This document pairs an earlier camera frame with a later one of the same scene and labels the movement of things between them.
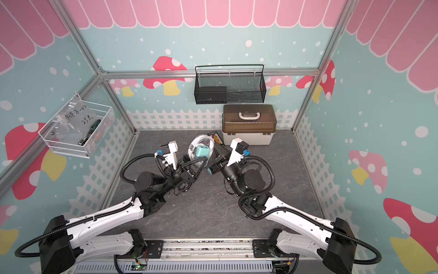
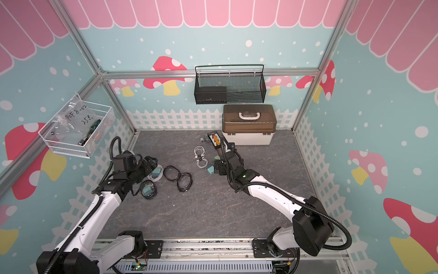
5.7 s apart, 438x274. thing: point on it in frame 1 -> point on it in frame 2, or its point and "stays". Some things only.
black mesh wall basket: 230,84 stays
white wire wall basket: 78,129 stays
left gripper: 185,171 -> 147,168
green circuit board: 135,266 stays
